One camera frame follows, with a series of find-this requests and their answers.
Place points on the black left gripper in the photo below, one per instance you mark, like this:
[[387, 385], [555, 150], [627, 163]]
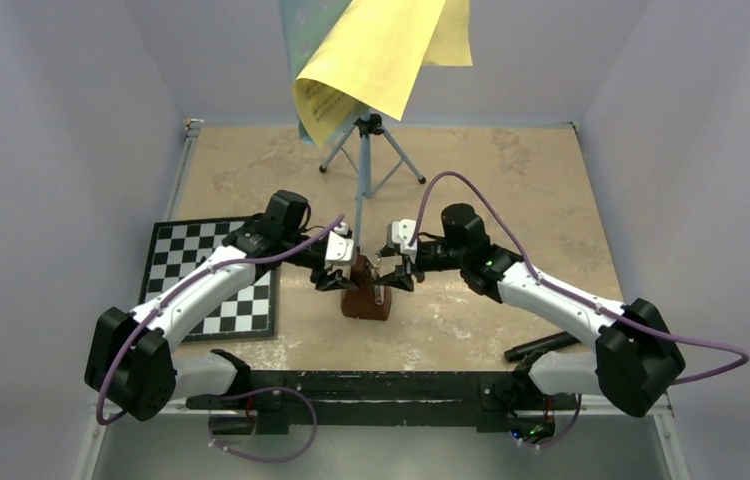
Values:
[[336, 280]]

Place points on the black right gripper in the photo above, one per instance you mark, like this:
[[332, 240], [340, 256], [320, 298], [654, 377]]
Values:
[[399, 279]]

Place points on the clear plastic metronome cover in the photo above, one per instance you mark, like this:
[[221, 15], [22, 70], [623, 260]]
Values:
[[381, 293]]

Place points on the brown wooden metronome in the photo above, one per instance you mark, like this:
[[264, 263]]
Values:
[[359, 304]]

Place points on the yellow sheet music paper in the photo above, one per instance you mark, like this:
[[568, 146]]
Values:
[[348, 56]]

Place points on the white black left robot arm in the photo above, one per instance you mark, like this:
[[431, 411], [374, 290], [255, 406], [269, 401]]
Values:
[[131, 363]]

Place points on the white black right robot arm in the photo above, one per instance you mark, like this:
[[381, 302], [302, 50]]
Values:
[[630, 359]]

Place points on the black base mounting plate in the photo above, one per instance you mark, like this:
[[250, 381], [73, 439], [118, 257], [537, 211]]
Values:
[[483, 400]]

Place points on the blue tripod music stand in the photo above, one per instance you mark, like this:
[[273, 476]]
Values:
[[367, 126]]

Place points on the black white checkerboard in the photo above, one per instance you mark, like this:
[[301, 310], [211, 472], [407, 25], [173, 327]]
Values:
[[176, 248]]

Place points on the black cylindrical tube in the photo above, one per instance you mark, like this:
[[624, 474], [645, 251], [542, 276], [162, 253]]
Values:
[[552, 342]]

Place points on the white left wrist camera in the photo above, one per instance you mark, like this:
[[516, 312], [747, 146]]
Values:
[[341, 249]]

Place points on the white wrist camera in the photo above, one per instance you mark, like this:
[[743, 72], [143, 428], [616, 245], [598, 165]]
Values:
[[341, 249], [400, 231]]

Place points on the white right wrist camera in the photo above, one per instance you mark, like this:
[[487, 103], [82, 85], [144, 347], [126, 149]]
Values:
[[400, 231]]

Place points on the aluminium frame rail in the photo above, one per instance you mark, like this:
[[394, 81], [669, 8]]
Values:
[[143, 394]]

